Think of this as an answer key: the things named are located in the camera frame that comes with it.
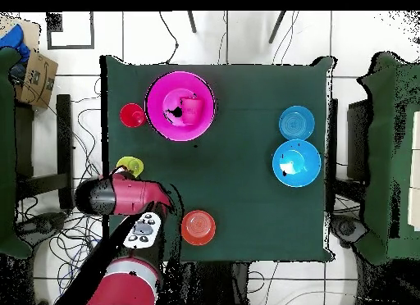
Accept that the small blue bowl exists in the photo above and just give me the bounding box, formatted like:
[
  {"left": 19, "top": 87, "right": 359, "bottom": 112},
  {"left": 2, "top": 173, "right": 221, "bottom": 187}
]
[{"left": 278, "top": 105, "right": 316, "bottom": 142}]

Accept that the tangle of floor cables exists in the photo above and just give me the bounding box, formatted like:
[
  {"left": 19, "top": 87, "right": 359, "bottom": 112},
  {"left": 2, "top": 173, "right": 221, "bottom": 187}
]
[{"left": 16, "top": 78, "right": 106, "bottom": 303}]

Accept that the yellow cup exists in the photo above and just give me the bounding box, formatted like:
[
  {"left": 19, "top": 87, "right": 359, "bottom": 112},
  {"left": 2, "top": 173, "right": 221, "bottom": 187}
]
[{"left": 116, "top": 156, "right": 144, "bottom": 178}]

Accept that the cardboard box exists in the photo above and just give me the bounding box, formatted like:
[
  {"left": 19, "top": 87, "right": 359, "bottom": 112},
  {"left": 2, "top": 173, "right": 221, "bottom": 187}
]
[{"left": 0, "top": 15, "right": 59, "bottom": 109}]

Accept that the black hanging cable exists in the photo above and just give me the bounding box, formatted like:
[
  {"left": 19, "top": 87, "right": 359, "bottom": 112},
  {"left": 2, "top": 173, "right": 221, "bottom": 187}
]
[{"left": 159, "top": 11, "right": 180, "bottom": 65}]

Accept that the red cup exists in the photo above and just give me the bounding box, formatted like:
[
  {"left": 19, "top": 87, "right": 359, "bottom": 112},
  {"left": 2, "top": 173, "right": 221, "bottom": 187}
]
[{"left": 119, "top": 102, "right": 148, "bottom": 129}]

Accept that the black monitor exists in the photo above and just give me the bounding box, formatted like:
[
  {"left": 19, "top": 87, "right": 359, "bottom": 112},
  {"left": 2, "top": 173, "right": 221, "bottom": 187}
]
[{"left": 346, "top": 99, "right": 373, "bottom": 181}]

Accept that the blue cloth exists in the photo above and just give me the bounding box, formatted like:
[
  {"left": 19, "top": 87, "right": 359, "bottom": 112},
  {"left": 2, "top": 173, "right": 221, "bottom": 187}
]
[{"left": 0, "top": 24, "right": 31, "bottom": 63}]

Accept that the dark green tablecloth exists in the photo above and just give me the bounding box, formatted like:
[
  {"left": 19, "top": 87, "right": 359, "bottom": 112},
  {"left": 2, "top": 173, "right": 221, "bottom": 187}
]
[{"left": 99, "top": 54, "right": 337, "bottom": 264}]

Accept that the green cloth on side table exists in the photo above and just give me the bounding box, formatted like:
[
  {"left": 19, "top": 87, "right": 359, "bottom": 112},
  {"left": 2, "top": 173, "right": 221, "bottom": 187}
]
[
  {"left": 357, "top": 52, "right": 420, "bottom": 266},
  {"left": 0, "top": 47, "right": 32, "bottom": 260}
]

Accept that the large blue bowl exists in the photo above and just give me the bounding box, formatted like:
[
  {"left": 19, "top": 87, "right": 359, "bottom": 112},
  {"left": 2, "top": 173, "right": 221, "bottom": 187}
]
[{"left": 272, "top": 139, "right": 322, "bottom": 189}]

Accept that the dark grey stand base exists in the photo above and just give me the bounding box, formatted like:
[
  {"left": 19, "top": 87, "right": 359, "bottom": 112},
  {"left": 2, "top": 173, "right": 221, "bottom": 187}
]
[
  {"left": 331, "top": 214, "right": 368, "bottom": 248},
  {"left": 14, "top": 212, "right": 68, "bottom": 245}
]

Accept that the large pink bowl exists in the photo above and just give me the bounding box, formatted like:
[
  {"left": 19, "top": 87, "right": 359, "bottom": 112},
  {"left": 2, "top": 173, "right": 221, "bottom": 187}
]
[{"left": 144, "top": 71, "right": 217, "bottom": 143}]

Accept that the black chair frame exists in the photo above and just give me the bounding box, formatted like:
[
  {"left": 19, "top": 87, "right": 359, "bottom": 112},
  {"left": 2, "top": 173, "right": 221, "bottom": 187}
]
[{"left": 14, "top": 93, "right": 75, "bottom": 211}]

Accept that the crimson cup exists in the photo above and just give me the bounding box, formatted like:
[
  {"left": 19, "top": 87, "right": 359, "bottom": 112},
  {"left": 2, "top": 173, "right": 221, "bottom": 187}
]
[{"left": 179, "top": 96, "right": 206, "bottom": 125}]

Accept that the orange bowl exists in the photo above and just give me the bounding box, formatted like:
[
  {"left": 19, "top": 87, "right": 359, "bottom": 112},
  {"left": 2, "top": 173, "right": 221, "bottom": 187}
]
[{"left": 180, "top": 209, "right": 217, "bottom": 246}]

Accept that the white box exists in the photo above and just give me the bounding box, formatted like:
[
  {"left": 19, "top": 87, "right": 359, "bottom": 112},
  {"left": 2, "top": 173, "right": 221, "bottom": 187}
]
[{"left": 407, "top": 110, "right": 420, "bottom": 232}]

